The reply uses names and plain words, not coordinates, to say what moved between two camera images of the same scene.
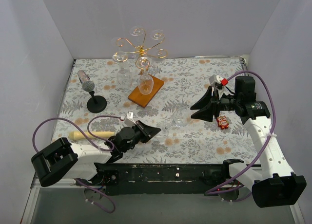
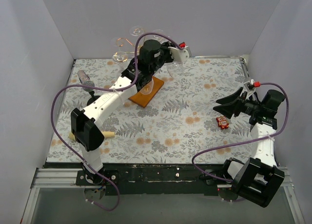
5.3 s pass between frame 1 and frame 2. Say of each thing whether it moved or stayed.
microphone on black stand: stayed
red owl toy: stayed
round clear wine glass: stayed
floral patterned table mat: stayed
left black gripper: moved
